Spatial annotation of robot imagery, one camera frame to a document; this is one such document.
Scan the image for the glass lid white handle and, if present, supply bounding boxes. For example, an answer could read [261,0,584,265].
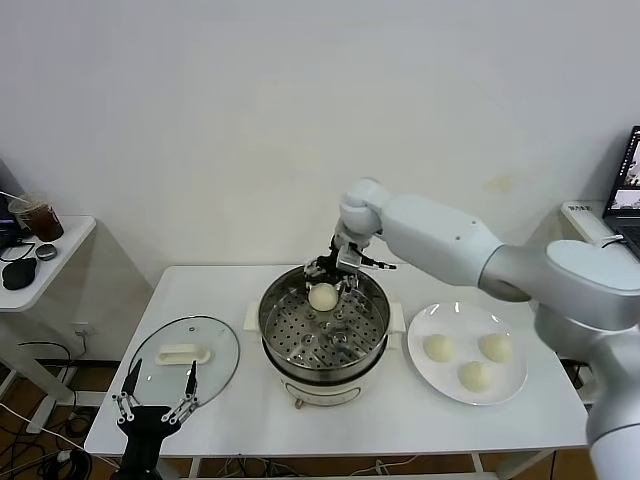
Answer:
[127,315,242,417]

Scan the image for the open laptop lit screen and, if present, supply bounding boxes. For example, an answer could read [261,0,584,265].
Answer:
[601,126,640,236]

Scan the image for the white side desk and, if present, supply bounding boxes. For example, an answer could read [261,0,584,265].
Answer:
[0,216,99,434]
[558,201,640,251]

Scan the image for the black desk cable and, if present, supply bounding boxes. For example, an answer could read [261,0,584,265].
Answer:
[0,240,37,264]

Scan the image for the white steamed baozi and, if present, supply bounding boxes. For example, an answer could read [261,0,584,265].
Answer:
[457,361,494,394]
[307,281,339,311]
[422,333,456,362]
[478,333,514,363]

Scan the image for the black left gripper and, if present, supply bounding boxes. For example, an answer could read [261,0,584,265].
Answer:
[111,358,201,480]

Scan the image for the stainless steel steamer basket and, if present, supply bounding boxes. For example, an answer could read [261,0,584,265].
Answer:
[258,263,392,369]

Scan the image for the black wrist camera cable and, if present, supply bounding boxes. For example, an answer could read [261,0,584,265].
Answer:
[358,254,399,272]

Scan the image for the plastic cup iced coffee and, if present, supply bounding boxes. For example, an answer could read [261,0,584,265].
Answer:
[8,193,65,242]

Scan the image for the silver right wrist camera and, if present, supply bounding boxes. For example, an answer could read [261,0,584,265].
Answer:
[335,243,362,274]

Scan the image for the dark laptop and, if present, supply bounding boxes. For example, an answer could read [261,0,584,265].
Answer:
[0,159,26,249]

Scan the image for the steel steamer pot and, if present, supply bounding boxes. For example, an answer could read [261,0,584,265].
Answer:
[243,302,405,412]

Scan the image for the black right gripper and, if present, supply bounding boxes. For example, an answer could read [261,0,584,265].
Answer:
[301,239,362,302]

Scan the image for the black computer mouse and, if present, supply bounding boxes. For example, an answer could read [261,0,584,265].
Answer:
[2,257,39,290]

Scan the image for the white floor cable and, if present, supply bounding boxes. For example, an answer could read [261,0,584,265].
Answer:
[0,402,69,442]

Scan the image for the black floor cable loop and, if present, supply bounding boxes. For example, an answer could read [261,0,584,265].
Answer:
[18,341,79,401]

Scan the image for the white round plate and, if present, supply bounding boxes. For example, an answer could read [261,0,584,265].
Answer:
[406,300,528,406]

